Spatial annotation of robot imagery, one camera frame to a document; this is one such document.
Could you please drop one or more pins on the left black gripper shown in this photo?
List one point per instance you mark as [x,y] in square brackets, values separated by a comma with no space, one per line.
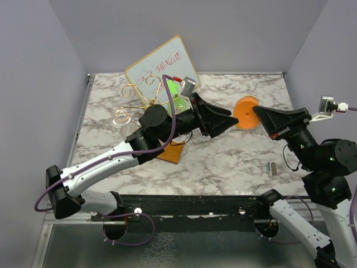
[211,119]

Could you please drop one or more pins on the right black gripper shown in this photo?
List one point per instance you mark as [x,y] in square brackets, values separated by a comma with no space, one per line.
[274,120]

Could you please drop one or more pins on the orange plastic wine glass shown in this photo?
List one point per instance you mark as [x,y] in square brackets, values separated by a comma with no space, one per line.
[243,111]

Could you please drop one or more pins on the green plastic wine glass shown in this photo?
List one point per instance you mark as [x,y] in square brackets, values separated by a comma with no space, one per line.
[179,103]

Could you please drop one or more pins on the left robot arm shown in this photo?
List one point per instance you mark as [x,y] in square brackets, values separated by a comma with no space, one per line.
[69,188]

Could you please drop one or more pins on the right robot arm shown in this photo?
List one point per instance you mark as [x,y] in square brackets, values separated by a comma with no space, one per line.
[327,165]

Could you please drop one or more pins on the yellow plastic wine glass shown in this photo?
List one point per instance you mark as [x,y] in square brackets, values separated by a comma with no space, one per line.
[252,98]

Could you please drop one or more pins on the clear glass hanging on rack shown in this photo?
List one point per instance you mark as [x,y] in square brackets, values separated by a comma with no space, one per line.
[179,139]

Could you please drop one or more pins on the small grey block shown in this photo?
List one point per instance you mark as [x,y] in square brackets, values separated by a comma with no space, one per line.
[272,169]

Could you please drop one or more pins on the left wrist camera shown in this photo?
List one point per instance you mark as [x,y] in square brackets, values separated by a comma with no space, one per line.
[187,87]

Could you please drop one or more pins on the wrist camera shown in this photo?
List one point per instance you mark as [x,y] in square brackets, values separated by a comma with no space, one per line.
[187,87]
[327,108]

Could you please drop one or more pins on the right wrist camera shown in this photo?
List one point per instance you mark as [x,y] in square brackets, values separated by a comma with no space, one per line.
[327,108]

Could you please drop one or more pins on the white board yellow frame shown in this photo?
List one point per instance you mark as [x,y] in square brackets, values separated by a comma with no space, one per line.
[171,59]

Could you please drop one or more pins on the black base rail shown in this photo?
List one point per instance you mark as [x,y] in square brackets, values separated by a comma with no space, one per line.
[190,213]

